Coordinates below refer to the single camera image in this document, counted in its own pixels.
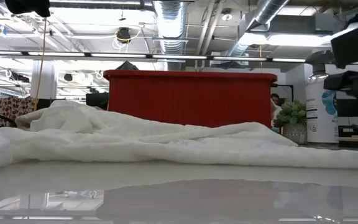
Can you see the white lace shirt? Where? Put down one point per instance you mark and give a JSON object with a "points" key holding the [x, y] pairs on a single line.
{"points": [[166, 143]]}

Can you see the red plastic laundry bin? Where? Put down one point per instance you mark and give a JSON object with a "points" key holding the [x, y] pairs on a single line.
{"points": [[191, 99]]}

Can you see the black background monitor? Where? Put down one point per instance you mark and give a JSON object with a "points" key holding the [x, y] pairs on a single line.
{"points": [[351, 109]]}

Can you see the small potted green plant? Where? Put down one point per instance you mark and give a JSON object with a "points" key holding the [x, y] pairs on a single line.
{"points": [[291, 113]]}

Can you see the person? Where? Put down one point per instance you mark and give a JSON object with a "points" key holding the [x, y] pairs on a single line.
{"points": [[274, 99]]}

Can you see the long LED light bar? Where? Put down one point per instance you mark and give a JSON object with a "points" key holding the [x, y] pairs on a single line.
{"points": [[120, 55]]}

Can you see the black box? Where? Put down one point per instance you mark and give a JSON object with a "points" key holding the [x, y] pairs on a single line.
{"points": [[96, 101]]}

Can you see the black round speaker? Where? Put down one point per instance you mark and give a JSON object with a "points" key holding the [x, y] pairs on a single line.
{"points": [[68, 77]]}

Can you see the brown floral patterned fabric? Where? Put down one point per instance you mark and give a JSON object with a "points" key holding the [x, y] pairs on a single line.
{"points": [[12, 109]]}

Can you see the silver ventilation duct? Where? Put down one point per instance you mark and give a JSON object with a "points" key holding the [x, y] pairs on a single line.
{"points": [[169, 25], [269, 9]]}

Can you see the black dome camera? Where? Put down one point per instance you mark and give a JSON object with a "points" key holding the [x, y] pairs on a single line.
{"points": [[123, 35]]}

